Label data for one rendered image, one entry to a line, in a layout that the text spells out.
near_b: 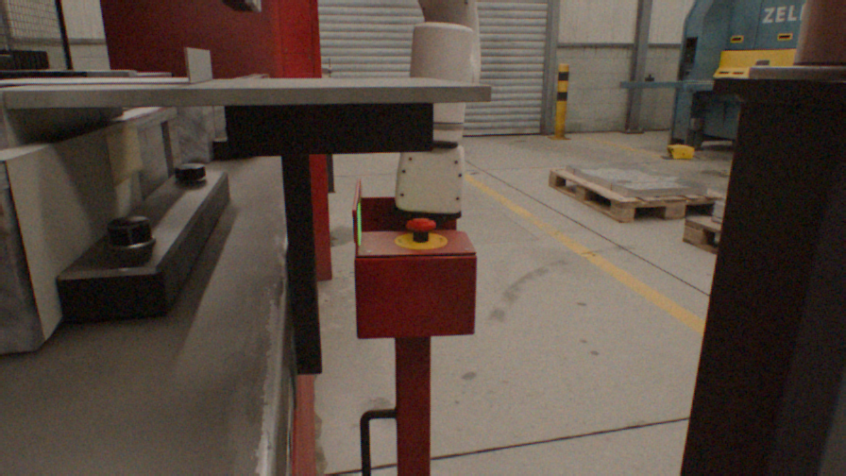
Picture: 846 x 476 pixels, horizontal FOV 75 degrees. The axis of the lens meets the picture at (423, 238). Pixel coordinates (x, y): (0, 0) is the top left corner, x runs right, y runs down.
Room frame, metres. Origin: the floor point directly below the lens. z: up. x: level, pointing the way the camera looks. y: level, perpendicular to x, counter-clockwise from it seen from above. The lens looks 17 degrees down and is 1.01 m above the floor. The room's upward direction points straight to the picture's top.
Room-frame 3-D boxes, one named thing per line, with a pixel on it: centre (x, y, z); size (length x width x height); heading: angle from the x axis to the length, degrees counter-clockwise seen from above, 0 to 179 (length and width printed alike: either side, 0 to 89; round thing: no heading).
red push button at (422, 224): (0.73, 0.00, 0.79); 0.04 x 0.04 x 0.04
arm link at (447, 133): (0.83, -0.01, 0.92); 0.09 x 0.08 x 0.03; 94
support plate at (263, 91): (0.41, 0.11, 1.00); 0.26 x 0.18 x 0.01; 102
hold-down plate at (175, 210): (0.43, 0.20, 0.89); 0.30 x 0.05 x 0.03; 12
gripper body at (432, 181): (0.83, -0.01, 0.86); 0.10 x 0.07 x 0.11; 94
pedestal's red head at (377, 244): (0.77, 0.02, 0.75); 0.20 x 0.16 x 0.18; 5
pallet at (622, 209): (4.23, -1.59, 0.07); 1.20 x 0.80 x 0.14; 11
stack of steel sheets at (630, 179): (4.23, -1.59, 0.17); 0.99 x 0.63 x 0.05; 11
